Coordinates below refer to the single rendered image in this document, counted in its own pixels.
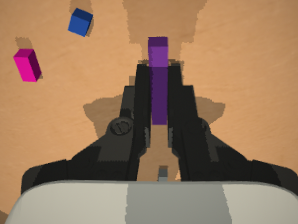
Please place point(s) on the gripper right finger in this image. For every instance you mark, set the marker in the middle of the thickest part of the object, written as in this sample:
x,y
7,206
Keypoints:
x,y
207,157

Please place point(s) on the magenta rectangular block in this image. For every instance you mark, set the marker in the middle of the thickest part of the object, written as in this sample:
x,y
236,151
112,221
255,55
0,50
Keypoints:
x,y
27,65

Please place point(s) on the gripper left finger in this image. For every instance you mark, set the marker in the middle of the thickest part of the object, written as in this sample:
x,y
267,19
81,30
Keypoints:
x,y
110,157

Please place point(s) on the grey rod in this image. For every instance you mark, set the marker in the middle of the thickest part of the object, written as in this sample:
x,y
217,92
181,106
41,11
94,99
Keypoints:
x,y
163,175

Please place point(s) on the small blue cube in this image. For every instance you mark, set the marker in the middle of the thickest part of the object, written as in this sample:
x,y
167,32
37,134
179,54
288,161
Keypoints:
x,y
80,22

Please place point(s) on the purple rod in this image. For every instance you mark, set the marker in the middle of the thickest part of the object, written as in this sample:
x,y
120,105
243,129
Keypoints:
x,y
158,69

